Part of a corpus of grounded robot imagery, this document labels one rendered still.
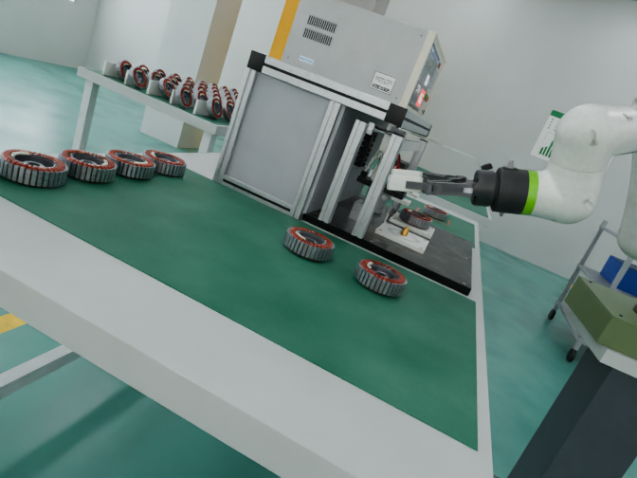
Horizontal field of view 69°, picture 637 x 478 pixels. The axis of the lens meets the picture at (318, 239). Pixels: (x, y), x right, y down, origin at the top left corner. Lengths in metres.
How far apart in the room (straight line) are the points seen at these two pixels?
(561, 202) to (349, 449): 0.66
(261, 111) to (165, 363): 0.87
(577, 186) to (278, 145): 0.72
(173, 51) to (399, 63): 4.21
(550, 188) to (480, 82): 5.79
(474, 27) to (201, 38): 3.52
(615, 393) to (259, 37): 6.81
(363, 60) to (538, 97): 5.52
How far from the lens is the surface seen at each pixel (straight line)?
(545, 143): 6.76
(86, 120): 3.00
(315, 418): 0.56
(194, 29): 5.28
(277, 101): 1.29
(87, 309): 0.63
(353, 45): 1.37
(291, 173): 1.27
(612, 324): 1.42
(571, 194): 1.01
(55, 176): 0.97
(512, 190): 0.99
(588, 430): 1.61
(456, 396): 0.75
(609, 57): 6.96
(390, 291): 0.96
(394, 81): 1.33
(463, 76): 6.78
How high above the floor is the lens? 1.08
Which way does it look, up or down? 17 degrees down
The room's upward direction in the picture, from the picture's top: 21 degrees clockwise
